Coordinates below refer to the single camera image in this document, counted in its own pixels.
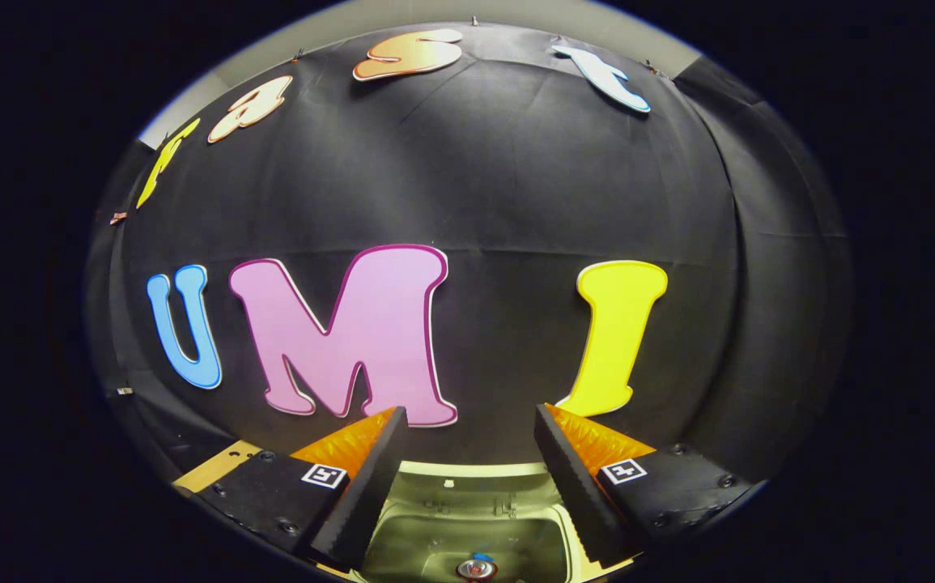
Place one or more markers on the pale green desktop garbage bin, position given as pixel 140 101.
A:
pixel 467 518

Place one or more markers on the black backdrop cloth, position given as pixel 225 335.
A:
pixel 516 178

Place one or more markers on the wooden desktop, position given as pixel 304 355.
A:
pixel 212 470

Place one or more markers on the small pink clip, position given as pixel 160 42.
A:
pixel 117 217

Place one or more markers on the red pop can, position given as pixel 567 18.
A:
pixel 477 570

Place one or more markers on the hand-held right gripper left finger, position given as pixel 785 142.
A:
pixel 370 494

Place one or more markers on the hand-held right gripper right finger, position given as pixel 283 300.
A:
pixel 568 486

